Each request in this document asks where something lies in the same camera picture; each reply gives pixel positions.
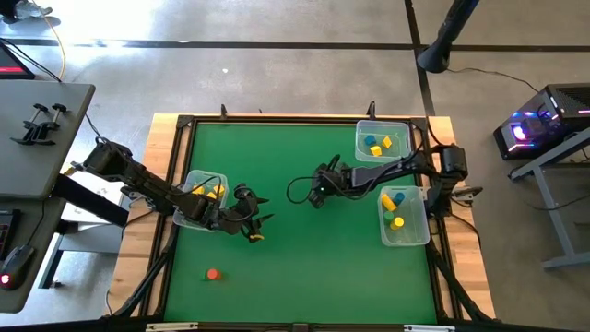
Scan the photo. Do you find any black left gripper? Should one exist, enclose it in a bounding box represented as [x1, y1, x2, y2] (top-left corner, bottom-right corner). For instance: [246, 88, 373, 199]
[202, 186, 276, 243]

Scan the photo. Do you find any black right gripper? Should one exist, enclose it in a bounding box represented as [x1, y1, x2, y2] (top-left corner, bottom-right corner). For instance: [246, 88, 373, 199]
[309, 160, 356, 209]

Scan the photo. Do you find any clear plastic bin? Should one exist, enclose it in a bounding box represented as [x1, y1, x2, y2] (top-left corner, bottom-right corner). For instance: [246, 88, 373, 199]
[354, 119, 412, 165]
[376, 184, 432, 248]
[172, 169, 231, 231]

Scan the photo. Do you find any green table mat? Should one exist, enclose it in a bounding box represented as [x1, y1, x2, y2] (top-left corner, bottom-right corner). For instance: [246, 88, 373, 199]
[163, 122, 439, 325]

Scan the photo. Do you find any wooden table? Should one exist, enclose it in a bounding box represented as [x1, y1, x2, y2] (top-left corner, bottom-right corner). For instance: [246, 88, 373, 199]
[106, 113, 498, 324]

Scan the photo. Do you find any cream label strip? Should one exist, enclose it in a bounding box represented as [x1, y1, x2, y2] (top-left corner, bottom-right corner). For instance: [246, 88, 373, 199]
[146, 321, 199, 332]

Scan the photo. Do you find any black pole stand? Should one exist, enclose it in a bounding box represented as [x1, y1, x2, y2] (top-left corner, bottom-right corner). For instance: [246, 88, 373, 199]
[416, 0, 480, 75]

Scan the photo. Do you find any grey metal table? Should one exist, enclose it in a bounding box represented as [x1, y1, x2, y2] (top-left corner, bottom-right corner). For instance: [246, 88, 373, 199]
[509, 126, 590, 271]

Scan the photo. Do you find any black desk clamp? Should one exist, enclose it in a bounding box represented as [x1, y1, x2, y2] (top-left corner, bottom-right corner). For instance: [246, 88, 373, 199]
[31, 103, 68, 147]
[9, 102, 50, 147]

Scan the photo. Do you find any grey desk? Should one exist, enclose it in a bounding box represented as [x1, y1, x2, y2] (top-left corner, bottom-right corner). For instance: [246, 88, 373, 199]
[0, 81, 97, 314]

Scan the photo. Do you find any black computer mouse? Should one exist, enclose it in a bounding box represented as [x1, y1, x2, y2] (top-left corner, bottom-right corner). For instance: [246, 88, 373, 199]
[0, 243, 36, 292]

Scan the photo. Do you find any black keyboard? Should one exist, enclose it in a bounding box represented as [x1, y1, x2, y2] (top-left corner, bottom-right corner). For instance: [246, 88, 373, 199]
[0, 209, 15, 259]

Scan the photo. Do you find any black computer case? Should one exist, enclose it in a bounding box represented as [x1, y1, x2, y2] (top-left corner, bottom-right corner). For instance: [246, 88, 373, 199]
[492, 82, 590, 161]

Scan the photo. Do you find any black screen with red stripe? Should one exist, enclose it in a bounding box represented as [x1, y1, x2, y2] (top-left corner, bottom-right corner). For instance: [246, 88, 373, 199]
[0, 43, 36, 82]

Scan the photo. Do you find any person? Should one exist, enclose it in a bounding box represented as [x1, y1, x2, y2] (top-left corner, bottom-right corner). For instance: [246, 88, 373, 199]
[0, 0, 53, 22]

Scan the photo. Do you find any black table frame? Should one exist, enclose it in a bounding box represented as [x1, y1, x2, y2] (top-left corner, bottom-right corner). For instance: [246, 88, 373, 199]
[103, 113, 497, 332]

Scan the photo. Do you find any yellow cable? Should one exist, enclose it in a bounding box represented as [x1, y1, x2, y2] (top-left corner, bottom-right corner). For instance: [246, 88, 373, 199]
[29, 0, 68, 82]

